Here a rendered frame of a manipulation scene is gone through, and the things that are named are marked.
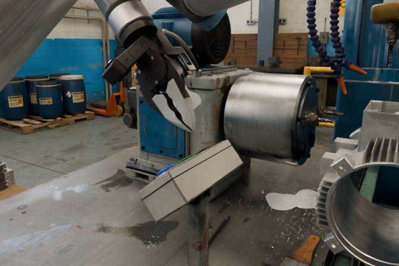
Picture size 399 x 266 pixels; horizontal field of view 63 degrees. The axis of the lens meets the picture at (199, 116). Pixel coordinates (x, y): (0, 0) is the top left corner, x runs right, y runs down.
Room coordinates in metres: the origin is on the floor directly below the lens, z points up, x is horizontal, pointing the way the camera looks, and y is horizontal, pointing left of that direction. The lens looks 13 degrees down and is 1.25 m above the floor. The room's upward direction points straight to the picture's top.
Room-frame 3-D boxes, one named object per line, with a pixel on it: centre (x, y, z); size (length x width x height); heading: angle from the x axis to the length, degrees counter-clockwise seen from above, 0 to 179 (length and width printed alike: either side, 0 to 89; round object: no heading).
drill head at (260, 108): (0.93, -0.17, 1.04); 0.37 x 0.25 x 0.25; 58
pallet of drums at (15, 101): (5.10, 2.45, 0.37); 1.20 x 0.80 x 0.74; 145
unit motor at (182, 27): (1.06, 0.08, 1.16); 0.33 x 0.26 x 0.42; 58
